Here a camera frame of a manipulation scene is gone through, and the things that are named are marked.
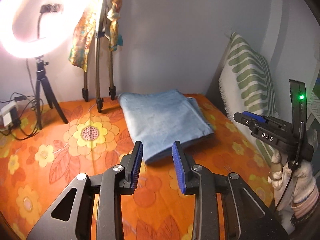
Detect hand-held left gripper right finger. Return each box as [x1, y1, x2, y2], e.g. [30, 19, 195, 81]
[172, 141, 290, 240]

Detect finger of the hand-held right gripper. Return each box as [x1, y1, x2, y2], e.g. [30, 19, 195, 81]
[242, 111, 269, 123]
[234, 112, 255, 129]

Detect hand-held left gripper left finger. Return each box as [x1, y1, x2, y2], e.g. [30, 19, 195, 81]
[26, 141, 143, 240]

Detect light blue denim pants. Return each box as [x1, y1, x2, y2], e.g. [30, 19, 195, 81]
[117, 89, 215, 165]

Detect person's right hand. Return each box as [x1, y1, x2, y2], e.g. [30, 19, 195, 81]
[267, 151, 314, 205]

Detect green striped white pillow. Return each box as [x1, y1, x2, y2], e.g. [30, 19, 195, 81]
[219, 32, 320, 168]

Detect orange floral tablecloth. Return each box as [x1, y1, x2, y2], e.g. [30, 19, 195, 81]
[0, 93, 280, 240]

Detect tall bronze tripod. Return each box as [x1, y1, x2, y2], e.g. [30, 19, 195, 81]
[81, 0, 117, 113]

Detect small black tripod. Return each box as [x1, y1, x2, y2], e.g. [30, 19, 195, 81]
[25, 56, 69, 130]

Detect colourful patterned scarf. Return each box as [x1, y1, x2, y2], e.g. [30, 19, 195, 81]
[68, 0, 124, 71]

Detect white power strip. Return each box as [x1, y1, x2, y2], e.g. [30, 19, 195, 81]
[0, 102, 19, 128]

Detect black gooseneck phone holder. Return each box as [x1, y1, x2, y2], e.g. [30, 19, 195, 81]
[37, 3, 62, 39]

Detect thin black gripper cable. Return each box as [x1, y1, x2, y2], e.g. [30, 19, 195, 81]
[274, 121, 304, 212]

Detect glowing ring light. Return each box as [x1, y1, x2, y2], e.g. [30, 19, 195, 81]
[0, 0, 99, 59]

